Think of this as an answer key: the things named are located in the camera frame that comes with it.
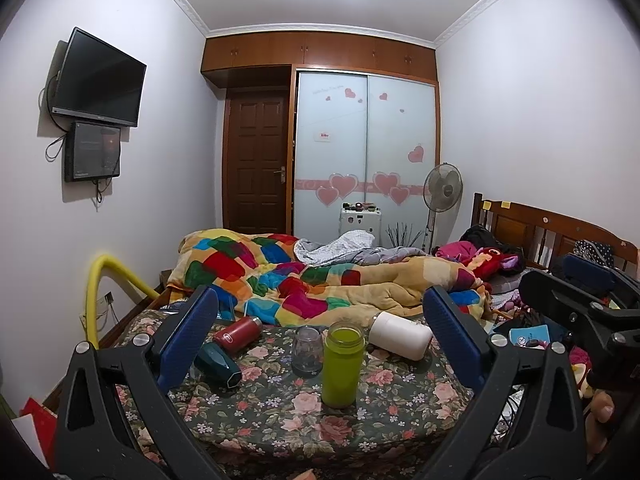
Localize colourful patchwork blanket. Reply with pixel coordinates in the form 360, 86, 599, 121
167, 229, 493, 328

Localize red plush toy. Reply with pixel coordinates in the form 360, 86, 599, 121
470, 246, 526, 281

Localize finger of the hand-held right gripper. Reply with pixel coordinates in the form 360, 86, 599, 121
560, 253, 640, 296
518, 268, 618, 346

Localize red bottle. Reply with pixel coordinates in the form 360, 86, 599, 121
212, 316, 263, 353

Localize dark teal bottle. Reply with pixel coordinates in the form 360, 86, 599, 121
194, 345, 243, 390

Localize small white cabinet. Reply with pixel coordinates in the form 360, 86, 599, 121
339, 208, 382, 248

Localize black wall television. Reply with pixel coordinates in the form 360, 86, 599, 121
52, 26, 147, 128

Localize person's right hand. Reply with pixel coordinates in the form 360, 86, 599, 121
582, 389, 617, 428

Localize pink cloth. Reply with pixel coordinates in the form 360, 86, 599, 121
432, 241, 478, 263

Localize clear glass cup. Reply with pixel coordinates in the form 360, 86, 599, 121
291, 326, 323, 377

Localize yellow foam tube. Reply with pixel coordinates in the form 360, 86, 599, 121
86, 254, 161, 351

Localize standing fan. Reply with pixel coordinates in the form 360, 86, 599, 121
421, 162, 463, 256

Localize blue booklet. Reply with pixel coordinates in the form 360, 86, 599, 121
507, 326, 551, 349

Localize white bottle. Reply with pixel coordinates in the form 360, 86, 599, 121
369, 311, 434, 361

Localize floral bed sheet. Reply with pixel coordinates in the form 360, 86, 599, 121
112, 307, 506, 466

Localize dark decorative twigs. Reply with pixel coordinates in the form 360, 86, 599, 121
385, 221, 425, 249

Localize black polka-dot bag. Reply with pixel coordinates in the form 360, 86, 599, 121
572, 240, 615, 267

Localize black cable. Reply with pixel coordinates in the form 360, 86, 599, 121
39, 72, 68, 162

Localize wooden headboard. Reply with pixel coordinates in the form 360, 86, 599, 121
471, 192, 640, 277

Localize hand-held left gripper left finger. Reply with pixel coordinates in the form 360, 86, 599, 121
52, 285, 226, 480

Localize grey cloth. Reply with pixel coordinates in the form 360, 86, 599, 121
294, 229, 426, 267

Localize red paper bag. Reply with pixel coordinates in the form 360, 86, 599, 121
20, 397, 58, 461

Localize small black wall monitor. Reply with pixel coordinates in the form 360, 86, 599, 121
64, 121, 122, 183

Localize brown wooden door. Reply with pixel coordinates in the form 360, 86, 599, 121
223, 87, 291, 236

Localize green bottle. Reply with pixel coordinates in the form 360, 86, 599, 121
321, 323, 366, 408

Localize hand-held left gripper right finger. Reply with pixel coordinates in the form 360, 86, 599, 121
422, 285, 588, 480

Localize white sliding-door wardrobe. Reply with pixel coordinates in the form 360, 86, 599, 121
291, 67, 441, 253

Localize brown overhead cabinet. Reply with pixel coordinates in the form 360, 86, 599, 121
201, 31, 440, 86

